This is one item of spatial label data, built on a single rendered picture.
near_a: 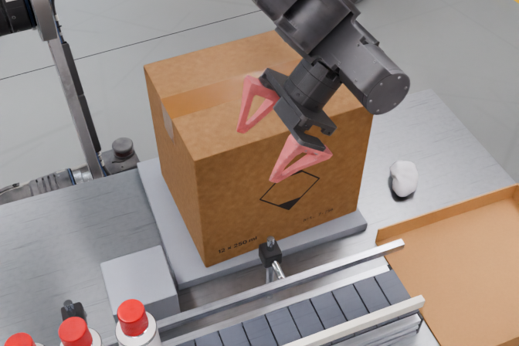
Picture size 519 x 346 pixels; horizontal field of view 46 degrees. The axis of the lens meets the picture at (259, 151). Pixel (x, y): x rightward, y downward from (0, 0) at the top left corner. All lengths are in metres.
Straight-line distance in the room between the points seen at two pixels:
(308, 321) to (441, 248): 0.31
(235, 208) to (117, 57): 2.05
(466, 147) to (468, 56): 1.72
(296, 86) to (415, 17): 2.53
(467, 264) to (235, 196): 0.44
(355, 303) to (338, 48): 0.46
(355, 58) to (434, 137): 0.70
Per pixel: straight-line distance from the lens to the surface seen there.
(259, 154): 0.91
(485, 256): 1.17
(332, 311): 1.00
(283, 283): 0.92
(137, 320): 0.77
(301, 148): 0.71
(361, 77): 0.66
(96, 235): 1.17
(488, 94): 2.85
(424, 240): 1.16
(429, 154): 1.31
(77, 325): 0.78
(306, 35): 0.67
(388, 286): 1.03
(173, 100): 0.95
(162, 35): 3.06
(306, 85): 0.73
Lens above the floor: 1.74
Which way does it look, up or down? 46 degrees down
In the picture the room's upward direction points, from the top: straight up
